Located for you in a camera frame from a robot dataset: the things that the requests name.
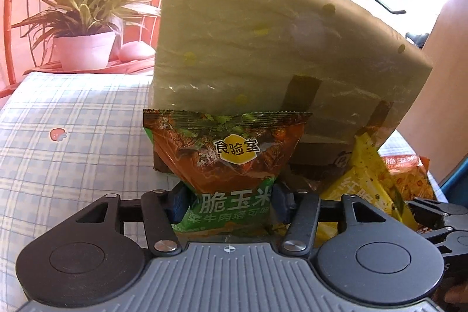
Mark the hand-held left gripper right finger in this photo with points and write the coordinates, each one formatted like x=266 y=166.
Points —
x=283 y=204

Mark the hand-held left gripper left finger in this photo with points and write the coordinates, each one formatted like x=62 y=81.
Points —
x=180 y=204

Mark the taped cardboard box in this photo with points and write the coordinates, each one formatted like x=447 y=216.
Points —
x=256 y=41

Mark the yellow snack packet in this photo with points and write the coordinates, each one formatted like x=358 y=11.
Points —
x=360 y=180

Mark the brown wooden panel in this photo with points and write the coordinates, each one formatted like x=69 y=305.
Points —
x=449 y=96

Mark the green and orange snack packet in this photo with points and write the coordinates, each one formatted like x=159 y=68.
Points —
x=226 y=165

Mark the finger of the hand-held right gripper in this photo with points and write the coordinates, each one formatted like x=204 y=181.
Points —
x=435 y=208
x=444 y=239

